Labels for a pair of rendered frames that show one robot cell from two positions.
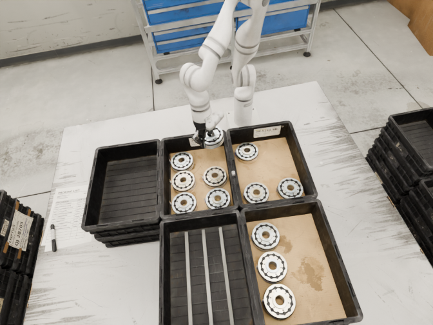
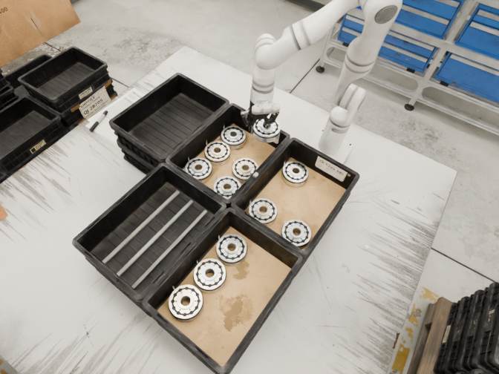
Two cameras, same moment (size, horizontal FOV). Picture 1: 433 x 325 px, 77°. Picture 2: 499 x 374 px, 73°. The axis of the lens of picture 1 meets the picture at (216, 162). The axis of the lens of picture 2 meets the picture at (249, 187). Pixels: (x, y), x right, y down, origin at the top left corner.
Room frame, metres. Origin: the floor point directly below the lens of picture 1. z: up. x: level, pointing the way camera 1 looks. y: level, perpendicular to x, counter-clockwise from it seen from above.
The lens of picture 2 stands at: (-0.02, -0.41, 1.90)
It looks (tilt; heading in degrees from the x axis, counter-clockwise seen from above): 56 degrees down; 31
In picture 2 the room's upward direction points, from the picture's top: 6 degrees clockwise
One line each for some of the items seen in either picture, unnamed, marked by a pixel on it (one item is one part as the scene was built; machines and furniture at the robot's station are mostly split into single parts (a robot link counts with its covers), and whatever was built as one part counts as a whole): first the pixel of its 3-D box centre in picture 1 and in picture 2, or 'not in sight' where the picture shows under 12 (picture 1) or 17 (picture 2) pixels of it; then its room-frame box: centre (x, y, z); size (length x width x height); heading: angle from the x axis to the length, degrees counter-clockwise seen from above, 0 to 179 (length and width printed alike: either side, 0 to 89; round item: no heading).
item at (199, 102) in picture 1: (194, 86); (264, 62); (0.73, 0.03, 1.27); 0.09 x 0.07 x 0.15; 39
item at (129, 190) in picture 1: (129, 187); (173, 122); (0.64, 0.39, 0.87); 0.40 x 0.30 x 0.11; 0
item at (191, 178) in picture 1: (183, 180); (217, 151); (0.64, 0.15, 0.86); 0.10 x 0.10 x 0.01
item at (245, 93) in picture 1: (244, 82); (347, 105); (1.00, -0.18, 1.03); 0.09 x 0.09 x 0.17; 3
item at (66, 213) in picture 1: (70, 214); (125, 113); (0.64, 0.73, 0.70); 0.33 x 0.23 x 0.01; 3
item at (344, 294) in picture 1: (291, 262); (226, 286); (0.23, -0.21, 0.87); 0.40 x 0.30 x 0.11; 0
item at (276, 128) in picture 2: (211, 135); (266, 126); (0.74, 0.01, 1.01); 0.10 x 0.10 x 0.01
